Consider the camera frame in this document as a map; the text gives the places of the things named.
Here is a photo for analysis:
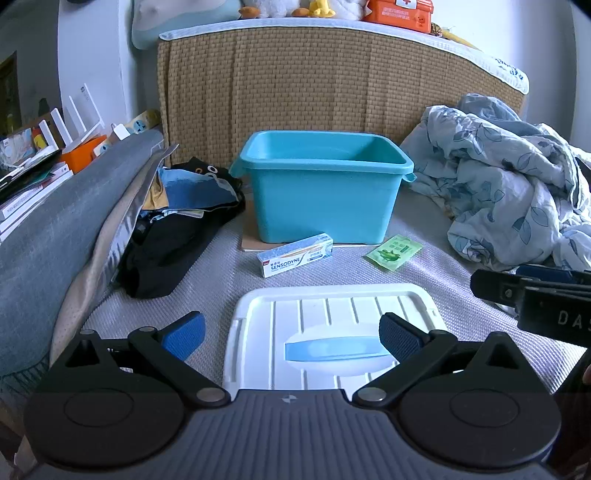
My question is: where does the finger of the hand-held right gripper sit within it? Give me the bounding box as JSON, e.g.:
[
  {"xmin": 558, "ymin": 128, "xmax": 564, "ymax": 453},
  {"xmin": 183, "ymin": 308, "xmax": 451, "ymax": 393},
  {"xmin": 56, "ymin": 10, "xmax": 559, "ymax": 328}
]
[
  {"xmin": 516, "ymin": 265, "xmax": 576, "ymax": 280},
  {"xmin": 470, "ymin": 268, "xmax": 591, "ymax": 304}
]

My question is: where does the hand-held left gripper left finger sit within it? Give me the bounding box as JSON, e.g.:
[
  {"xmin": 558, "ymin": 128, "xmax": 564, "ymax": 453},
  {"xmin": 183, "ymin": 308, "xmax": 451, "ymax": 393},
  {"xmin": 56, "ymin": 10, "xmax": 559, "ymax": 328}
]
[{"xmin": 48, "ymin": 311, "xmax": 232, "ymax": 409}]

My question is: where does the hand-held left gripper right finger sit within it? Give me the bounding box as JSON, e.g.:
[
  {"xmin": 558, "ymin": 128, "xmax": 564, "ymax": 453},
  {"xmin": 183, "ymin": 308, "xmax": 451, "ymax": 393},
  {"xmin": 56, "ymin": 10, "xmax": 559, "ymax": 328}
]
[{"xmin": 352, "ymin": 312, "xmax": 551, "ymax": 409}]

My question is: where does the white bin lid blue handle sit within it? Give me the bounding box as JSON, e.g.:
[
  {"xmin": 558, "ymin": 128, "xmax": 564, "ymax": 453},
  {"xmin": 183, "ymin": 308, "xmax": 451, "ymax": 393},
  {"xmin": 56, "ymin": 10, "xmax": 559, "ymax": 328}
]
[{"xmin": 222, "ymin": 284, "xmax": 448, "ymax": 394}]

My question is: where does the green sachet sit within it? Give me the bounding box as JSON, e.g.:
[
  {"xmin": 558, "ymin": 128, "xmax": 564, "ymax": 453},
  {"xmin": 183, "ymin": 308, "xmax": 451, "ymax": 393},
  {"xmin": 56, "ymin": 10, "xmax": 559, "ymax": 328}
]
[{"xmin": 363, "ymin": 234, "xmax": 424, "ymax": 272}]

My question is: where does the white toothpaste box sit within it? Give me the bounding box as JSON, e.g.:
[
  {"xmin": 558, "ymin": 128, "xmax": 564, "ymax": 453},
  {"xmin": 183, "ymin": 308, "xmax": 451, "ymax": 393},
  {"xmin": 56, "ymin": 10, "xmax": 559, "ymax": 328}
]
[{"xmin": 257, "ymin": 233, "xmax": 334, "ymax": 279}]

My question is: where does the blue plastic storage bin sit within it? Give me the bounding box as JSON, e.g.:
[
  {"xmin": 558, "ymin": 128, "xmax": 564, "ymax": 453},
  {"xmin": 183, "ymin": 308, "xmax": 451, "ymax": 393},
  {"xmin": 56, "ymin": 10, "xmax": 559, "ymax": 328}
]
[{"xmin": 229, "ymin": 130, "xmax": 417, "ymax": 245}]

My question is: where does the black clothing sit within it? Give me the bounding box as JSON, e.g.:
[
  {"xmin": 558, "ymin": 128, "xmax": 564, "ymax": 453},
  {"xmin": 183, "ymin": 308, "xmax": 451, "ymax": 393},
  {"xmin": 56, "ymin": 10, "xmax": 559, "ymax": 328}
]
[{"xmin": 119, "ymin": 157, "xmax": 246, "ymax": 299}]

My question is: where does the floral blue blanket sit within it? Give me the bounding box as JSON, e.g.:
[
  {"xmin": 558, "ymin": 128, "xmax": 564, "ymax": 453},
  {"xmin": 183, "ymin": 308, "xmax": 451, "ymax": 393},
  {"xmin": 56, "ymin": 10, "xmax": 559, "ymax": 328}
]
[{"xmin": 399, "ymin": 93, "xmax": 591, "ymax": 274}]

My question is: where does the thin beige board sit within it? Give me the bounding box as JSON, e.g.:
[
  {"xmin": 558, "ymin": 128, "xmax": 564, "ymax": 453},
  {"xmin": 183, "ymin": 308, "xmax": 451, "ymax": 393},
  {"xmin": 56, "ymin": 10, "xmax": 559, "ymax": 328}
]
[{"xmin": 240, "ymin": 225, "xmax": 399, "ymax": 253}]

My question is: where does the blue printed cloth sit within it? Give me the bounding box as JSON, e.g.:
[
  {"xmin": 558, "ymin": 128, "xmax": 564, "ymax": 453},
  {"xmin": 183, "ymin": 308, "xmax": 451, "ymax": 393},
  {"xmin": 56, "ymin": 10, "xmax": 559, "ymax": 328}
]
[{"xmin": 141, "ymin": 165, "xmax": 242, "ymax": 219}]

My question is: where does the grey fabric cushion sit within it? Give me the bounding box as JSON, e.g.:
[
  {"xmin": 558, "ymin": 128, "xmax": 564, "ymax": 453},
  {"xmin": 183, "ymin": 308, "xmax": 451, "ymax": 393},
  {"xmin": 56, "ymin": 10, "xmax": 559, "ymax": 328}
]
[{"xmin": 0, "ymin": 129, "xmax": 165, "ymax": 385}]

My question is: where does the white power strip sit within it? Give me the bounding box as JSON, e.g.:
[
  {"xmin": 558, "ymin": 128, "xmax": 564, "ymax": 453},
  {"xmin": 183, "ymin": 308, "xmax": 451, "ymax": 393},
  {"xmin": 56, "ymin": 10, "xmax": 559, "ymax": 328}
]
[{"xmin": 95, "ymin": 109, "xmax": 161, "ymax": 158}]

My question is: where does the stack of books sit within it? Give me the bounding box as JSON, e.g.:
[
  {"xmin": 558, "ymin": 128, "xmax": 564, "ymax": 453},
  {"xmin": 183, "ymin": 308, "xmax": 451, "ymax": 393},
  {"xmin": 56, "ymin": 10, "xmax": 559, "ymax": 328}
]
[{"xmin": 0, "ymin": 133, "xmax": 75, "ymax": 241}]

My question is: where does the white router with antennas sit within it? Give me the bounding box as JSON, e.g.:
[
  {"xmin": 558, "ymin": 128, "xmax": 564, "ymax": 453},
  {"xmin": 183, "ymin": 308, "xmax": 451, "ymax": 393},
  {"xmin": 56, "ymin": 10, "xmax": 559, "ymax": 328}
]
[{"xmin": 34, "ymin": 83, "xmax": 110, "ymax": 153}]

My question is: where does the yellow long toy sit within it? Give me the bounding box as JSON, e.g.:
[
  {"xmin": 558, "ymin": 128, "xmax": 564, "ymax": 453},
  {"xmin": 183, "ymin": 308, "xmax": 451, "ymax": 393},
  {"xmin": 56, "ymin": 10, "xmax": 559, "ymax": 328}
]
[{"xmin": 441, "ymin": 28, "xmax": 482, "ymax": 50}]

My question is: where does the woven rattan headboard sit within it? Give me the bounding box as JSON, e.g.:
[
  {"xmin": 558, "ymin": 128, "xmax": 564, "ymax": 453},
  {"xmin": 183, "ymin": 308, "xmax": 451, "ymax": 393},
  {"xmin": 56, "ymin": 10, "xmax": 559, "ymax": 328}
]
[{"xmin": 157, "ymin": 18, "xmax": 531, "ymax": 169}]

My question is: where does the orange first aid box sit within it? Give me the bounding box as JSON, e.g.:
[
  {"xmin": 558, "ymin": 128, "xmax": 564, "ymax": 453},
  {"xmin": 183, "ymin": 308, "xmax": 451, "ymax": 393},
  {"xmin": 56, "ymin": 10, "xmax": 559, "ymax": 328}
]
[{"xmin": 362, "ymin": 0, "xmax": 435, "ymax": 25}]

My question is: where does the brown wooden door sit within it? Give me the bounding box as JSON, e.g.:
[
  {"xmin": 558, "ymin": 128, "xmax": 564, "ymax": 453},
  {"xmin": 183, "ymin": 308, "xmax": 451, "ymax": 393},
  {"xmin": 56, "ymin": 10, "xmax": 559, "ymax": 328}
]
[{"xmin": 0, "ymin": 51, "xmax": 20, "ymax": 139}]

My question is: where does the light blue cloud pillow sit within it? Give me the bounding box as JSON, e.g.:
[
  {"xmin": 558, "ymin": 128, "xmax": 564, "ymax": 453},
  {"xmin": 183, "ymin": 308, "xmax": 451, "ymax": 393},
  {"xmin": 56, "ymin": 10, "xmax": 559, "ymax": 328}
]
[{"xmin": 130, "ymin": 0, "xmax": 242, "ymax": 51}]

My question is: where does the white goose plush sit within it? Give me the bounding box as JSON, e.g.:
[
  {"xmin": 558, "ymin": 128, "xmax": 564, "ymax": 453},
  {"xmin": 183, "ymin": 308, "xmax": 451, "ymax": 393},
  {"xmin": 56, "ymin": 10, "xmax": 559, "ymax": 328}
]
[{"xmin": 238, "ymin": 0, "xmax": 308, "ymax": 20}]

